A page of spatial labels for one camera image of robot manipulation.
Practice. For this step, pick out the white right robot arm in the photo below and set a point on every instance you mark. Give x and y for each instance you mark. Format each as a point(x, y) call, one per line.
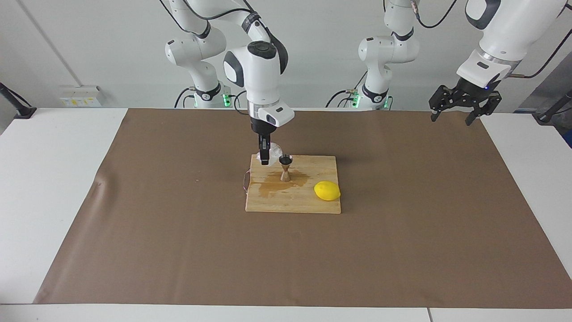
point(261, 76)

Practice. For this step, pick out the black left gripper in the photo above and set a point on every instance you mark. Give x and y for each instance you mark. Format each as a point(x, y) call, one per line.
point(469, 96)

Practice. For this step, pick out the steel double jigger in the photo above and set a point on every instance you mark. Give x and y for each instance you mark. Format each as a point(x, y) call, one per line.
point(286, 174)

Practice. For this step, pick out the dark grey panel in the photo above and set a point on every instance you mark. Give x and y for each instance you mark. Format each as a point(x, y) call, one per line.
point(552, 91)

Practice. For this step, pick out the wooden cutting board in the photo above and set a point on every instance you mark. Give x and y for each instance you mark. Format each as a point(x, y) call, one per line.
point(277, 203)

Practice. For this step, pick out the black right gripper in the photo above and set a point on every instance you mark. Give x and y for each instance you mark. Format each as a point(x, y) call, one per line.
point(262, 132)

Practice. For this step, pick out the dark blue object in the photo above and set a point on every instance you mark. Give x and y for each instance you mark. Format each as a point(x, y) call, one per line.
point(569, 138)

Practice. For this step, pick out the white wall socket box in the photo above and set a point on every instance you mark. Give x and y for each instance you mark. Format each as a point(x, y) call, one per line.
point(82, 96)

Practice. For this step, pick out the yellow lemon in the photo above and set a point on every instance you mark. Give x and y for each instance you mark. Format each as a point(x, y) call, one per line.
point(327, 191)

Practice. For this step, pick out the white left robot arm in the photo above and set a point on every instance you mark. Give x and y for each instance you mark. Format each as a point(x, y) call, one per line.
point(509, 27)

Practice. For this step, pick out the black camera stand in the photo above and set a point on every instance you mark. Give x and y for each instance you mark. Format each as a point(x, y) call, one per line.
point(24, 112)
point(547, 117)

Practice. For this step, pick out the clear glass cup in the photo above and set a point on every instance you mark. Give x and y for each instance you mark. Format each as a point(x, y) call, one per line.
point(276, 150)

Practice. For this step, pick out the brown table mat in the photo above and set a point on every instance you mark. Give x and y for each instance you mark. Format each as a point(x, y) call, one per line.
point(178, 259)

